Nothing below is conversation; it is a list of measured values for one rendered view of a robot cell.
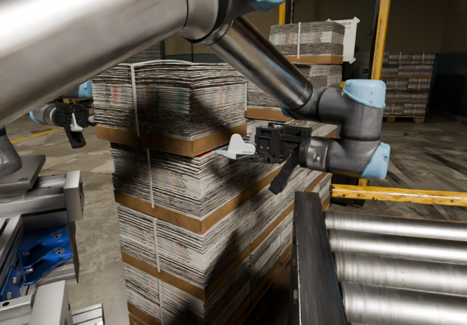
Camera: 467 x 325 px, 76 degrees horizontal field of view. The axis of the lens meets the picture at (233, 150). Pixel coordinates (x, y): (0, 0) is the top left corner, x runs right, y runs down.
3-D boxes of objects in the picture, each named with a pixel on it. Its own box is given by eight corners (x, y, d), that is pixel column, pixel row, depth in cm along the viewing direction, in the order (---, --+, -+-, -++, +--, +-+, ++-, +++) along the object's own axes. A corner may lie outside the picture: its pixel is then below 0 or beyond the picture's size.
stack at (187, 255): (129, 342, 119) (105, 138, 97) (263, 219, 214) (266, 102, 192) (207, 398, 99) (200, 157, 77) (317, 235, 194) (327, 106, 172)
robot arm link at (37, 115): (25, 103, 114) (29, 125, 116) (42, 105, 108) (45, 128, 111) (46, 101, 120) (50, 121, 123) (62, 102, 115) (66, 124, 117)
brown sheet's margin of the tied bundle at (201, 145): (146, 148, 83) (145, 133, 82) (208, 130, 107) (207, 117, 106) (192, 157, 75) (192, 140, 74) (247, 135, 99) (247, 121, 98)
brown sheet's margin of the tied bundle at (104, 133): (96, 139, 94) (94, 125, 93) (161, 123, 117) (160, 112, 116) (132, 145, 86) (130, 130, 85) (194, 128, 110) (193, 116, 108)
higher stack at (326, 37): (263, 220, 214) (268, 24, 179) (280, 204, 238) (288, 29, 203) (316, 236, 194) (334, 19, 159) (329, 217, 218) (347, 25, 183)
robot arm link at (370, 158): (392, 136, 60) (386, 176, 63) (336, 130, 66) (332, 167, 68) (389, 144, 54) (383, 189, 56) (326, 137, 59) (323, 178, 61)
